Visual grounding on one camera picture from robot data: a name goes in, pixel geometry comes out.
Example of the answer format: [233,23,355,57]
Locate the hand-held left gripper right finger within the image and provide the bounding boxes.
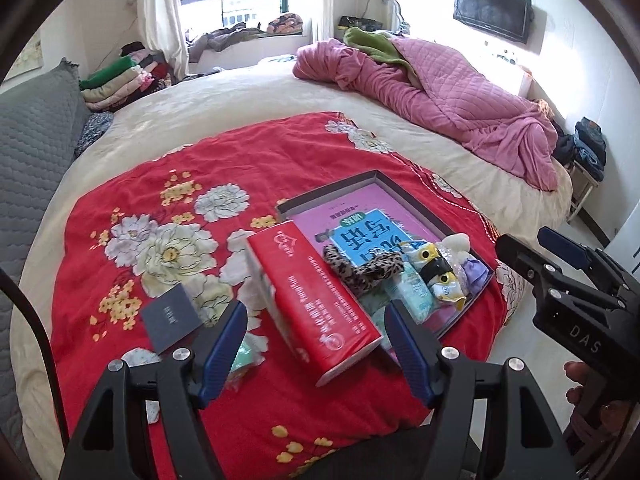
[384,299,576,480]

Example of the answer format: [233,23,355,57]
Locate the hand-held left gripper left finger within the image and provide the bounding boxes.
[59,300,249,480]

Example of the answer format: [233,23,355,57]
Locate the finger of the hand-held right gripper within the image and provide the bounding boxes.
[495,232,627,316]
[537,226,640,297]

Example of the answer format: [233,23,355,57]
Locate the mint green soft item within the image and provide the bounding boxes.
[227,332,268,391]

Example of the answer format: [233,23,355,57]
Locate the white teddy bear purple ribbon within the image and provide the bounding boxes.
[440,234,488,293]

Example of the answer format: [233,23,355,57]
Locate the light green tissue packet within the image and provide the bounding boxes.
[385,262,436,323]

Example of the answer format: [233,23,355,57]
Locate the dark blue box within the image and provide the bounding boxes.
[140,287,203,356]

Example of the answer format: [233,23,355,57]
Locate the yellow black plush toy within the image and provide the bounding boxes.
[404,240,468,307]

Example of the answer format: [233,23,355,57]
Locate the leopard print headband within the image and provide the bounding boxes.
[321,245,405,293]

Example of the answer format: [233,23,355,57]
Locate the red tissue pack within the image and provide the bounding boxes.
[245,220,383,388]

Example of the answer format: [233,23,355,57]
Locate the dark shallow box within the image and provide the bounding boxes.
[275,170,496,343]

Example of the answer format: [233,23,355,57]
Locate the person's right hand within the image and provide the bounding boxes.
[565,360,636,442]

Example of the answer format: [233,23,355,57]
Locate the white stool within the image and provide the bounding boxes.
[567,160,601,223]

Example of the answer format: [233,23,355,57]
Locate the pile of jeans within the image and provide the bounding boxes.
[552,117,607,181]

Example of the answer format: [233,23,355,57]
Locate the pink book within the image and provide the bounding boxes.
[290,182,451,271]

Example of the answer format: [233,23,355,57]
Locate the pink quilted duvet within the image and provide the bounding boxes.
[292,37,560,192]

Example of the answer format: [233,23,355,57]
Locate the red floral blanket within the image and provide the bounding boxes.
[50,112,526,480]

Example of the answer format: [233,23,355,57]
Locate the dark patterned pillow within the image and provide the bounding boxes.
[75,111,115,158]

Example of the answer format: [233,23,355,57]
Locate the green blanket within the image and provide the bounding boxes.
[342,26,418,81]

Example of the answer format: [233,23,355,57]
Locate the grey quilted headboard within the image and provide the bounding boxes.
[0,57,93,461]

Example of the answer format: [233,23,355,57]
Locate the stack of folded clothes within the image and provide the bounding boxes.
[79,42,173,113]

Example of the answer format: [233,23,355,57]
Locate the black bag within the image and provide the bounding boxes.
[339,15,383,31]

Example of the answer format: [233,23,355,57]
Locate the clothes on windowsill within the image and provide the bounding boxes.
[187,12,305,53]

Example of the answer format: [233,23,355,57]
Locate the white curtain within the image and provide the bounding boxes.
[287,0,341,43]
[135,0,188,78]

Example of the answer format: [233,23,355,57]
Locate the black cable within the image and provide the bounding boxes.
[0,267,68,441]

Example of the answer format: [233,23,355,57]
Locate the black wall television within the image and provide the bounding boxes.
[453,0,533,45]

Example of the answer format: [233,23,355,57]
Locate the wall picture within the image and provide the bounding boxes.
[12,30,43,78]

